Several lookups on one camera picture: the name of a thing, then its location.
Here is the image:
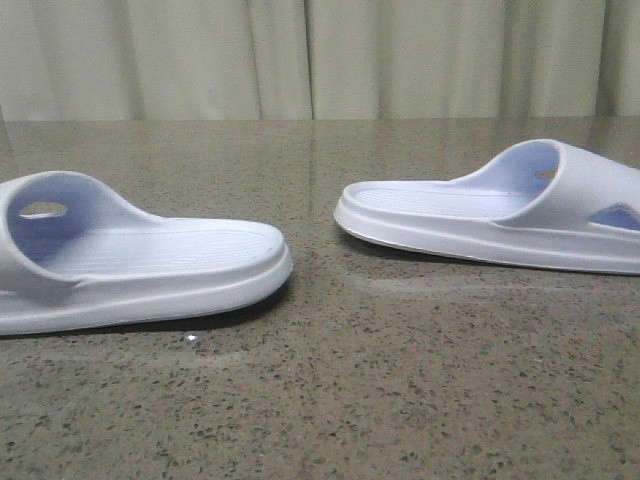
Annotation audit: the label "light blue slipper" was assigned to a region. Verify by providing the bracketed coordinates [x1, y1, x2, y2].
[334, 139, 639, 274]
[1, 171, 293, 335]

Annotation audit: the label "pale green curtain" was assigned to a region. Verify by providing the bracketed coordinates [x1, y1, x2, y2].
[1, 1, 639, 121]

